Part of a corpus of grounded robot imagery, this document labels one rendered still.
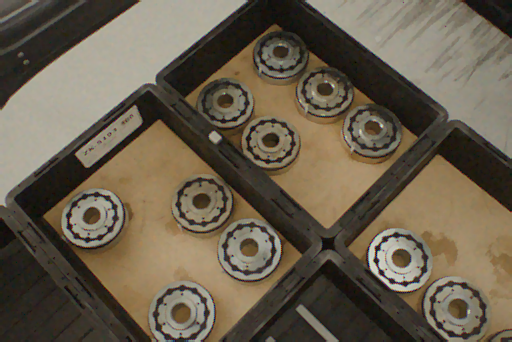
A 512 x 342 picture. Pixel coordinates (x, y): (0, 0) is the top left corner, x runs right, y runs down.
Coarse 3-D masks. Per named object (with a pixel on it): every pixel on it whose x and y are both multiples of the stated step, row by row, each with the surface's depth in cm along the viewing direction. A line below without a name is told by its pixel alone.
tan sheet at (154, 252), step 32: (160, 128) 97; (128, 160) 94; (160, 160) 94; (192, 160) 94; (128, 192) 92; (160, 192) 92; (128, 224) 90; (160, 224) 90; (96, 256) 88; (128, 256) 88; (160, 256) 88; (192, 256) 88; (288, 256) 87; (128, 288) 86; (160, 288) 86; (224, 288) 86; (256, 288) 86; (224, 320) 84
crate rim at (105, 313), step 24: (168, 96) 88; (192, 120) 86; (72, 144) 85; (48, 168) 83; (240, 168) 83; (264, 192) 81; (24, 216) 80; (288, 216) 81; (48, 240) 79; (312, 240) 78; (120, 336) 73
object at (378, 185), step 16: (256, 0) 95; (304, 0) 95; (240, 16) 94; (320, 16) 94; (208, 32) 93; (336, 32) 92; (192, 48) 92; (352, 48) 92; (176, 64) 90; (384, 64) 90; (160, 80) 89; (400, 80) 89; (176, 96) 88; (416, 96) 88; (192, 112) 87; (208, 128) 86; (432, 128) 85; (224, 144) 84; (416, 144) 86; (240, 160) 83; (400, 160) 83; (256, 176) 82; (384, 176) 82; (368, 192) 82; (304, 208) 80; (352, 208) 81; (320, 224) 79; (336, 224) 79
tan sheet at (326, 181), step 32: (320, 64) 102; (192, 96) 99; (256, 96) 99; (288, 96) 99; (320, 128) 96; (320, 160) 94; (352, 160) 94; (288, 192) 92; (320, 192) 92; (352, 192) 92
